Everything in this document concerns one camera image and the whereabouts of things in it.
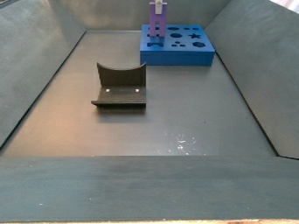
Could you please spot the dark curved cradle stand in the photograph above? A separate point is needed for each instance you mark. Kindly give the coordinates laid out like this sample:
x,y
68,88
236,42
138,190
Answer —
x,y
122,87

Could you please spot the blue foam shape-sorter block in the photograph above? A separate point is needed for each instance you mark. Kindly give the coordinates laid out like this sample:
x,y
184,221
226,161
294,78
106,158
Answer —
x,y
184,46

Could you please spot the purple double-square peg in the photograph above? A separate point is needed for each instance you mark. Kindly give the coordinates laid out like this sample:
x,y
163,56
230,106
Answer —
x,y
158,21

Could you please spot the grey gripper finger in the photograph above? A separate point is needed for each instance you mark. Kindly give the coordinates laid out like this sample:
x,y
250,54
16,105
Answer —
x,y
159,4

